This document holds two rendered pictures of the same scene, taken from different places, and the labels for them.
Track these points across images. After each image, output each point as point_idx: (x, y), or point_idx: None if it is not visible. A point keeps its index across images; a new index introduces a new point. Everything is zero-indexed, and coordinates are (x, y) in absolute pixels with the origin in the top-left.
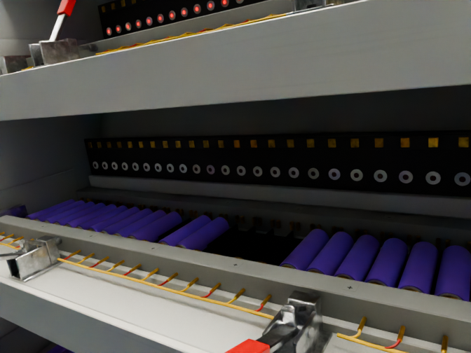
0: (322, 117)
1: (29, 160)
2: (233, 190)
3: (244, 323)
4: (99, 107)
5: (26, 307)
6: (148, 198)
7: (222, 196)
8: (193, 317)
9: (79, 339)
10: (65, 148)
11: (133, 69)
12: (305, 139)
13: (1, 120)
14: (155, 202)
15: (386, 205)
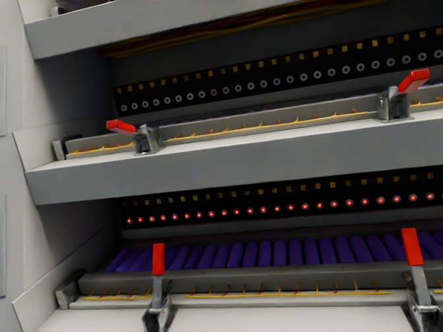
0: (305, 48)
1: (74, 101)
2: (259, 99)
3: (347, 123)
4: (205, 16)
5: (162, 170)
6: (190, 116)
7: (250, 105)
8: (314, 129)
9: (226, 170)
10: (93, 97)
11: None
12: (312, 52)
13: (84, 48)
14: (197, 118)
15: (366, 83)
